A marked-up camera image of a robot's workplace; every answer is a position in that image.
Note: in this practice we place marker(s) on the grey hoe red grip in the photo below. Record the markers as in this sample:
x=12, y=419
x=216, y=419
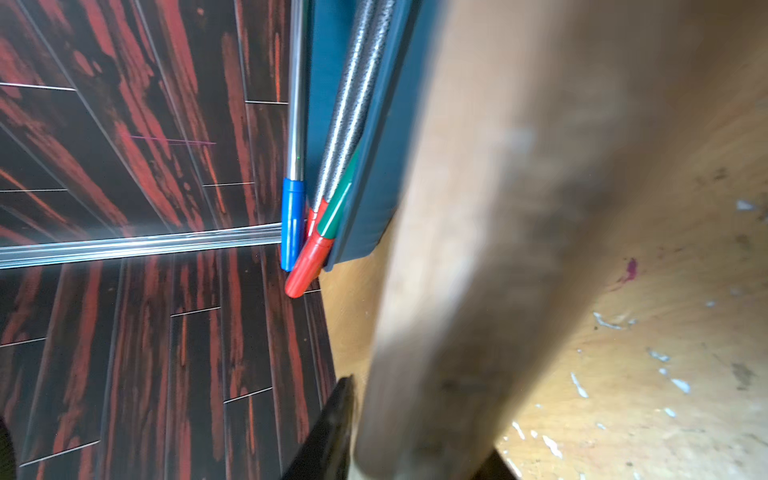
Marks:
x=339, y=34
x=365, y=48

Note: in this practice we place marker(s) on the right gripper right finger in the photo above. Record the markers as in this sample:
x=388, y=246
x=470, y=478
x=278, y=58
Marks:
x=494, y=468

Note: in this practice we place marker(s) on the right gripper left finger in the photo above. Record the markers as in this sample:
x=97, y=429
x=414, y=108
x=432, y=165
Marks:
x=325, y=454

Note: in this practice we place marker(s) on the teal plastic storage box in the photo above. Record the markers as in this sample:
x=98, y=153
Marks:
x=387, y=136

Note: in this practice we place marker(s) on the wooden handle hammer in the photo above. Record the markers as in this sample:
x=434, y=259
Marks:
x=543, y=124

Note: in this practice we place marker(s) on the chrome hoe blue grip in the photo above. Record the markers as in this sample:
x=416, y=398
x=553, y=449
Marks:
x=293, y=198

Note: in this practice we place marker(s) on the green handle red tip hoe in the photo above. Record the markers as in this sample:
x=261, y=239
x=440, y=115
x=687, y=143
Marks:
x=317, y=248

